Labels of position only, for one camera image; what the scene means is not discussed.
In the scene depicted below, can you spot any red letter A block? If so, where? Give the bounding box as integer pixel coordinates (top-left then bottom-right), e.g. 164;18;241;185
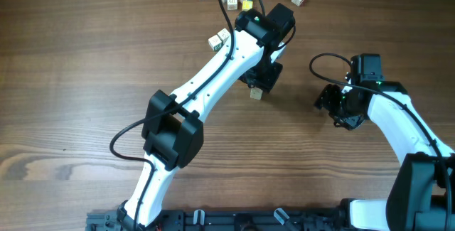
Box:
250;87;263;100

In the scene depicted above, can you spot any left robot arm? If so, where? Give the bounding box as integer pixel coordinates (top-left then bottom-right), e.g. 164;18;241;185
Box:
117;4;295;230

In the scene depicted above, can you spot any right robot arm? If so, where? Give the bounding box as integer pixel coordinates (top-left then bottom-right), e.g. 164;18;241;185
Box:
315;53;454;230

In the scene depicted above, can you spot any white plain wooden block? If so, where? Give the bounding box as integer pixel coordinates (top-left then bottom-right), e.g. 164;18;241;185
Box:
217;28;230;44

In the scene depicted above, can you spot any white block green side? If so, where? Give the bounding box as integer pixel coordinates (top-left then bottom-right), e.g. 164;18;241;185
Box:
208;35;223;51

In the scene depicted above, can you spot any yellow block middle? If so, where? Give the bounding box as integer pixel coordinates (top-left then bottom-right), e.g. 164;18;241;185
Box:
242;0;253;11

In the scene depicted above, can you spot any white block brown drawing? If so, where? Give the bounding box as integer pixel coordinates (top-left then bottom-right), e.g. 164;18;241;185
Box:
227;0;238;11

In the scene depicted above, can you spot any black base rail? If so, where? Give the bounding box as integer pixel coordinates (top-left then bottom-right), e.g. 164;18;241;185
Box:
85;207;388;231

